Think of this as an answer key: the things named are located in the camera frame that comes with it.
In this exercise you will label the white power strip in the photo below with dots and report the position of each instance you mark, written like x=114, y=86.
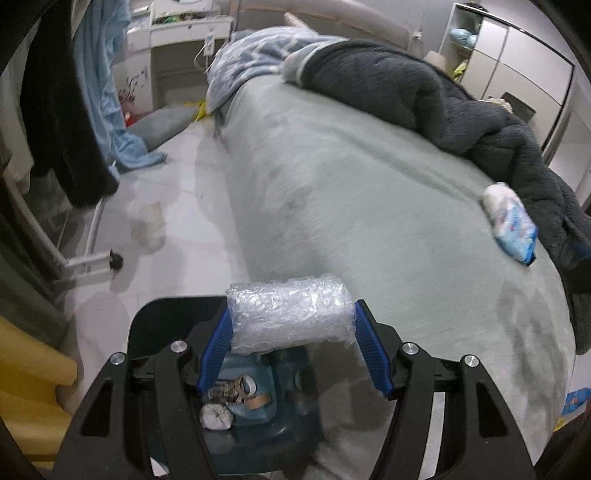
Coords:
x=208, y=45

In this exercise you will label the dark blue waste bin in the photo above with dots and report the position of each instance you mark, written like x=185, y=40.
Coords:
x=157, y=323

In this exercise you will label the white vanity table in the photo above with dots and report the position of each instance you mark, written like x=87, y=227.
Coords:
x=157, y=37

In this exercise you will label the clear bubble wrap roll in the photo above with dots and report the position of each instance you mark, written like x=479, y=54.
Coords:
x=291, y=314

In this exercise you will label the yellow green garment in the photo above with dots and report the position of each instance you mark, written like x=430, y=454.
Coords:
x=460, y=71

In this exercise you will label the bed with grey-green sheet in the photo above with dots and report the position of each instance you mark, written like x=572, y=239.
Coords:
x=369, y=207

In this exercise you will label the grey chair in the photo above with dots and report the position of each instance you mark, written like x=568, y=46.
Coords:
x=521, y=108

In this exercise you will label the yellow cloth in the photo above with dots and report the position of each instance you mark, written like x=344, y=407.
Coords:
x=199, y=110

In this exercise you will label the grey padded headboard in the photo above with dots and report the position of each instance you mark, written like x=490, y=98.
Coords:
x=351, y=18

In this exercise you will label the white sock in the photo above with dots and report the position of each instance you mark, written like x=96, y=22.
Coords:
x=216, y=417

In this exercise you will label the light blue hanging towel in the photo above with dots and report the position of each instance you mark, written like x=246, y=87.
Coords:
x=101, y=69

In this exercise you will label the pile of vanity clutter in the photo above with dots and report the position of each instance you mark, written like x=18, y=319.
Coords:
x=175, y=19

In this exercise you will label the black hanging garment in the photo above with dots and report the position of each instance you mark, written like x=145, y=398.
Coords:
x=60, y=115

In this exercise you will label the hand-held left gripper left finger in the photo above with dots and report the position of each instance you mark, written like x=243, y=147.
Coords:
x=214, y=346

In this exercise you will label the grey floor cushion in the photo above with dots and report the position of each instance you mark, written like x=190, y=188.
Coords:
x=161, y=122

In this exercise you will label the colourful printed object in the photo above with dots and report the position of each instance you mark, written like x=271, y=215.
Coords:
x=575, y=401

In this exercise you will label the white blue wet wipes packet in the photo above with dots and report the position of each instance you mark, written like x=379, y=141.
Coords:
x=510, y=221

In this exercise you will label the brown tape roll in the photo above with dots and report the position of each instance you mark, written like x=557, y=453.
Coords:
x=258, y=402
x=248, y=384

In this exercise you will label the yellow foam pad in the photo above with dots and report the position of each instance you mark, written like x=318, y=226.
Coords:
x=27, y=383

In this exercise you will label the white clothes rack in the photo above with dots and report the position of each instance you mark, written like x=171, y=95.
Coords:
x=87, y=262

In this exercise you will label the white wardrobe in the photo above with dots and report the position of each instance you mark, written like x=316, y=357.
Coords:
x=521, y=46

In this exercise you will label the blue patterned grey fleece quilt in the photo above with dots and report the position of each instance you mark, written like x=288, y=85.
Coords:
x=415, y=87

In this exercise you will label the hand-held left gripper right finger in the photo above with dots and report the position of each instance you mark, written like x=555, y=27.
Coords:
x=374, y=350

